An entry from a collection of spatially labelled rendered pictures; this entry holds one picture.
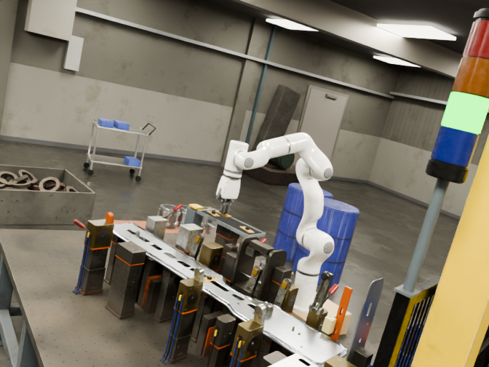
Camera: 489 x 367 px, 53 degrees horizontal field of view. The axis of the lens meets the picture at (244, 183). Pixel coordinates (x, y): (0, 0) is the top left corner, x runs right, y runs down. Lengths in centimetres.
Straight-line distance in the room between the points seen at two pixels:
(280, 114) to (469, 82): 999
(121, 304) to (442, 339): 158
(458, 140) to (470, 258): 26
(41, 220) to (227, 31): 702
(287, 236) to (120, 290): 364
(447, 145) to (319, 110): 1118
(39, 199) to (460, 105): 365
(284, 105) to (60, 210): 736
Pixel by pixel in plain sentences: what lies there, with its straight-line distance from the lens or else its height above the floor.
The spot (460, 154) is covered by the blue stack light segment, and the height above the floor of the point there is 183.
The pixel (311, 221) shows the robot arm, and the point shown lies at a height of 127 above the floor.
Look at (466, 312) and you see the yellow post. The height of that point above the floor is 153.
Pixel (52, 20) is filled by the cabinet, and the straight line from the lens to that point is 886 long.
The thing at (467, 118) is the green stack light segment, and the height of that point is 189.
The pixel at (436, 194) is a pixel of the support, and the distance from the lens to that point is 97.
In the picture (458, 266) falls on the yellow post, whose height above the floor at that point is 161.
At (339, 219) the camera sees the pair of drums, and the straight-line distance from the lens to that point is 515.
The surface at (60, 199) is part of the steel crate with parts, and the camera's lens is 427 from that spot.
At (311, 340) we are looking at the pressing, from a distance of 195.
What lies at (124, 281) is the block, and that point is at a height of 88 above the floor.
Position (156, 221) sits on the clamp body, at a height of 106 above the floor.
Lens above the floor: 186
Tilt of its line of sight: 11 degrees down
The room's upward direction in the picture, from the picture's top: 14 degrees clockwise
